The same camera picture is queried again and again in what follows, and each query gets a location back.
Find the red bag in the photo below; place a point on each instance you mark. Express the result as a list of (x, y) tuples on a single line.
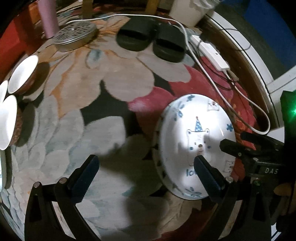
[(19, 35)]

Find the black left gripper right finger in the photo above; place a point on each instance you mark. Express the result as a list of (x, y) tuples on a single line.
[(223, 191)]

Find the pink tumbler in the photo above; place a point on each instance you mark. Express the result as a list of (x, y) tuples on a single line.
[(48, 14)]

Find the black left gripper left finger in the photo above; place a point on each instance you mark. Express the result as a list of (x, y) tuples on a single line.
[(41, 221)]

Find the white power strip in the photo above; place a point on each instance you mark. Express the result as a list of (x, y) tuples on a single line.
[(210, 53)]

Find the plain white plate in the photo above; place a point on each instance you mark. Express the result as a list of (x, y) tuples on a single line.
[(3, 172)]

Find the white bucket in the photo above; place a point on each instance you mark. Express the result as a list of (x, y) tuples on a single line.
[(189, 12)]

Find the round perforated metal tin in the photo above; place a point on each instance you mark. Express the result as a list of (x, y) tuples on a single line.
[(74, 36)]

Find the wooden chair legs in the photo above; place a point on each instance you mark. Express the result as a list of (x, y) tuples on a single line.
[(93, 8)]

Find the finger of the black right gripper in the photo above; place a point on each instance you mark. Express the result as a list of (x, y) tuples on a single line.
[(231, 148), (262, 140)]

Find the red bowl white inside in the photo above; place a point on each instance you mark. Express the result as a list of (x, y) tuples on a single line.
[(11, 118), (29, 73)]

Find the floral rug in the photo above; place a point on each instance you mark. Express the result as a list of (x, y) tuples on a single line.
[(104, 100)]

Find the black slipper right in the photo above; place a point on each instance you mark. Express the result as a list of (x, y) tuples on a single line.
[(169, 43)]

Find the white plate with bear print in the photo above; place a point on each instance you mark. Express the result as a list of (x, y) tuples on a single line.
[(189, 126)]

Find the blue container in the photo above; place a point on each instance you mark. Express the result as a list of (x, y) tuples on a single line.
[(270, 28)]

